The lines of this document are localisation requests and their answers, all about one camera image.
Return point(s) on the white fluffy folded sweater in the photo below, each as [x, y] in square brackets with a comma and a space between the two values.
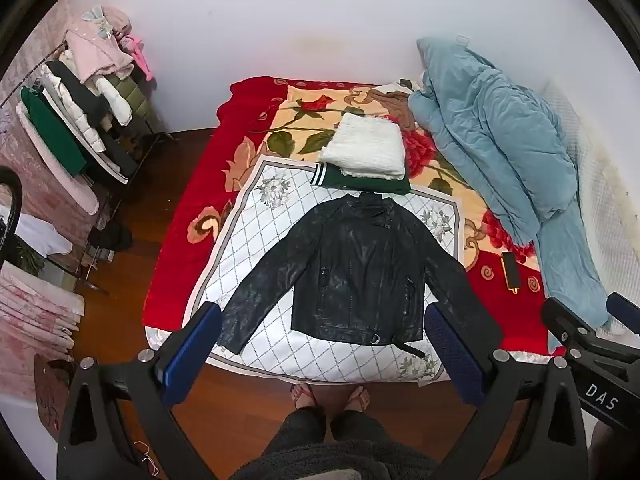
[367, 147]

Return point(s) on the black leather jacket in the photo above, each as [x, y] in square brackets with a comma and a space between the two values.
[350, 275]

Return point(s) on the black rectangular device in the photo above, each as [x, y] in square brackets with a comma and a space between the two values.
[510, 271]

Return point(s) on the person's foot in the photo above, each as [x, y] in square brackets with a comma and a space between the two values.
[357, 399]
[303, 396]

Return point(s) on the green hanging garment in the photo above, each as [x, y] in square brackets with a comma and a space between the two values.
[52, 130]

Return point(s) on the pink fluffy robe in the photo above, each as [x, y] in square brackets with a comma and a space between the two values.
[65, 185]

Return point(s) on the green plant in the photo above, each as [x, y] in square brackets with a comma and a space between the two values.
[27, 257]

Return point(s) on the person's dark fleece clothing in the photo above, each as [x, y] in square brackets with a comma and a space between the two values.
[330, 450]

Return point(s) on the person's left foot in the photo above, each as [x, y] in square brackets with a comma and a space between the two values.
[303, 396]

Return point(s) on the pile of pink clothes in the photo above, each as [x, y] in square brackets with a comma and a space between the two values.
[107, 45]

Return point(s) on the stack of pink printed blankets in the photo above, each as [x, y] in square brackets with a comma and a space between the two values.
[35, 310]

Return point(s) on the green folded garment striped trim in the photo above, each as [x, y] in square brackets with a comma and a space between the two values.
[372, 185]

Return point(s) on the white puffer jacket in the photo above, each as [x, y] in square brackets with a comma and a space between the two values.
[75, 115]

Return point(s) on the red floral blanket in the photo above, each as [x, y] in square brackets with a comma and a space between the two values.
[200, 180]

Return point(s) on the black metal clothes rack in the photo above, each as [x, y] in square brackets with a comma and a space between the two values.
[132, 155]

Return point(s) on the white brown cloth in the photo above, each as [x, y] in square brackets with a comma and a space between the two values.
[397, 87]

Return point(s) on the white textured bedding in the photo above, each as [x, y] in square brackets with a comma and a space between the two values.
[607, 170]

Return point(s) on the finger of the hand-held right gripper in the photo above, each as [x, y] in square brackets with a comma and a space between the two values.
[570, 322]
[625, 307]

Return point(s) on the olive puffer vest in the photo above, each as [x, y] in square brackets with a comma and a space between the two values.
[129, 100]

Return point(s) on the dark clothes heap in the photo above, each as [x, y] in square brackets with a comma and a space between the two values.
[112, 237]

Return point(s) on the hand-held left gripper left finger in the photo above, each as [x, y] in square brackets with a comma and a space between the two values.
[192, 355]

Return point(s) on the light blue quilt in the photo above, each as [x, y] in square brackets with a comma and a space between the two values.
[495, 150]

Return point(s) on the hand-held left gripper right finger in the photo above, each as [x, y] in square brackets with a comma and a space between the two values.
[455, 355]

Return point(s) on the white diamond pattern cloth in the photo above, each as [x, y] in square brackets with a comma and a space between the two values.
[265, 240]

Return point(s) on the person's right foot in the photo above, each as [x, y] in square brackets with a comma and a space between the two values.
[357, 399]

